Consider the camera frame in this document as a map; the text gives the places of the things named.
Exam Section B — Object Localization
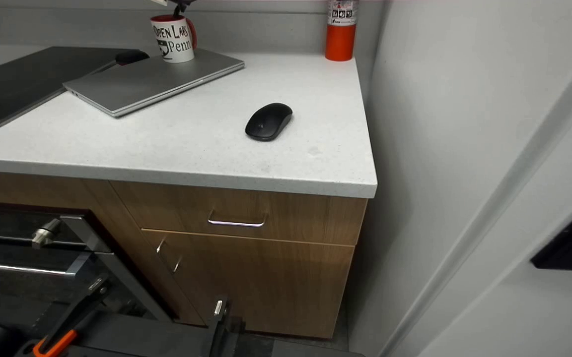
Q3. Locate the silver drawer handle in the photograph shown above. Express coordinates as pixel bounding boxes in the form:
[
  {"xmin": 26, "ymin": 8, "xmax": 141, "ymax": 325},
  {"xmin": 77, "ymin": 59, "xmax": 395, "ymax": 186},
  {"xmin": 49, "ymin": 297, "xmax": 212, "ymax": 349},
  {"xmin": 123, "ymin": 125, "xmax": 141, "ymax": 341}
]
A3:
[{"xmin": 206, "ymin": 216, "xmax": 266, "ymax": 230}]

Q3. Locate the wooden cabinet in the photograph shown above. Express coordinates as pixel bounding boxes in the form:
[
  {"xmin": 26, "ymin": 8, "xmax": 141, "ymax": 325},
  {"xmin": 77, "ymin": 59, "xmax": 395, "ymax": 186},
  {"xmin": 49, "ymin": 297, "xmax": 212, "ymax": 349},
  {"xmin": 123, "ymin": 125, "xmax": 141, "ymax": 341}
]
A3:
[{"xmin": 0, "ymin": 170, "xmax": 369, "ymax": 341}]

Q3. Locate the black metal cart frame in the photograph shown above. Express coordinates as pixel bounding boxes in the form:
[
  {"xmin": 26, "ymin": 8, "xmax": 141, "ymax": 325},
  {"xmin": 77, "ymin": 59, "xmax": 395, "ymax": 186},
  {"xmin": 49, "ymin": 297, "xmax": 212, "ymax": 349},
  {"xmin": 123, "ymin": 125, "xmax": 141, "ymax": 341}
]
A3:
[{"xmin": 0, "ymin": 202, "xmax": 171, "ymax": 357}]

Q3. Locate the black clamp with silver bolt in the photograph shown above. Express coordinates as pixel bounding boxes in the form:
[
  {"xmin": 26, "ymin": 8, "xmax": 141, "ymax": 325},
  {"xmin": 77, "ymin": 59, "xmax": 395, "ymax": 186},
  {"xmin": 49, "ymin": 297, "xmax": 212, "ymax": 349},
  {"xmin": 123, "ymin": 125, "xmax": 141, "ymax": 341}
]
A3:
[{"xmin": 204, "ymin": 297, "xmax": 242, "ymax": 357}]

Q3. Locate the orange and black clamp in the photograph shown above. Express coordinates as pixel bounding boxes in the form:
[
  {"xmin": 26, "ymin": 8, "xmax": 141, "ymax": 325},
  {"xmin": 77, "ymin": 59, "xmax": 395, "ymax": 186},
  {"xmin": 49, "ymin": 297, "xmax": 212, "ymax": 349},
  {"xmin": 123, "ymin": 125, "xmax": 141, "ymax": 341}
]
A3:
[{"xmin": 14, "ymin": 275, "xmax": 111, "ymax": 357}]

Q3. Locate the orange bottle with white label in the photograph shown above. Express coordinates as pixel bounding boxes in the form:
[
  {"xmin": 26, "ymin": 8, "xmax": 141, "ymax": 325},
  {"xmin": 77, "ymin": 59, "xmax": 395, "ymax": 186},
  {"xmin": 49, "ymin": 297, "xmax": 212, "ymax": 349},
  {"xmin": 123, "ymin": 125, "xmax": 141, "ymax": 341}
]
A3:
[{"xmin": 324, "ymin": 0, "xmax": 359, "ymax": 63}]

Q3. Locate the silver cabinet door handle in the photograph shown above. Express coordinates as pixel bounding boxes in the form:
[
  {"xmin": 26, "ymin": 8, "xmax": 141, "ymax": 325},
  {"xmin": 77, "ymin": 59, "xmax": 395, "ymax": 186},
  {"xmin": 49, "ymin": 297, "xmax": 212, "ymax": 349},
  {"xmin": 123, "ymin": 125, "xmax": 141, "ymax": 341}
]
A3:
[{"xmin": 153, "ymin": 238, "xmax": 184, "ymax": 273}]

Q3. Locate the silver closed laptop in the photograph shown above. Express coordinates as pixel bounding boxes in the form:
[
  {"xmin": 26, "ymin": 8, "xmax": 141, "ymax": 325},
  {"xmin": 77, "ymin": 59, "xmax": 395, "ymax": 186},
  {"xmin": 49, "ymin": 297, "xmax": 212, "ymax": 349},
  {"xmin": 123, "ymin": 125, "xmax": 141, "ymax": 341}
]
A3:
[{"xmin": 61, "ymin": 47, "xmax": 246, "ymax": 121}]

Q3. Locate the black flat keyboard pad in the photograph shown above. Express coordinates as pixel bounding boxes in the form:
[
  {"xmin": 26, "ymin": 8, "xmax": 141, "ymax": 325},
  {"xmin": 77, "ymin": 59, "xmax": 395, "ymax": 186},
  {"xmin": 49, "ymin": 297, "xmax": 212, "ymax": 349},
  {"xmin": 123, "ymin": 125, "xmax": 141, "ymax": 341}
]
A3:
[{"xmin": 0, "ymin": 43, "xmax": 143, "ymax": 134}]

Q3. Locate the black computer mouse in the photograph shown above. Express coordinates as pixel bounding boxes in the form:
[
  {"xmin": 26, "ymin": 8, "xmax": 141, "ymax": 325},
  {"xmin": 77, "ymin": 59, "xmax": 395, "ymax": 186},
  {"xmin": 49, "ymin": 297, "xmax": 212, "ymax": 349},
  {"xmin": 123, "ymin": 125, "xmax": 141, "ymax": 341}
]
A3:
[{"xmin": 242, "ymin": 101, "xmax": 296, "ymax": 142}]

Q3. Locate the white cup with red handle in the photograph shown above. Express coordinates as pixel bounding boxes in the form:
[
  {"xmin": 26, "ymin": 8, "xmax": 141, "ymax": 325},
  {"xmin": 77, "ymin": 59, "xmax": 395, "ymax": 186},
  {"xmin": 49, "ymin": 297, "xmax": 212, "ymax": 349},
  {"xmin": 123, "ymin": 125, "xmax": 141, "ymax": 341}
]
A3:
[{"xmin": 149, "ymin": 13, "xmax": 198, "ymax": 65}]

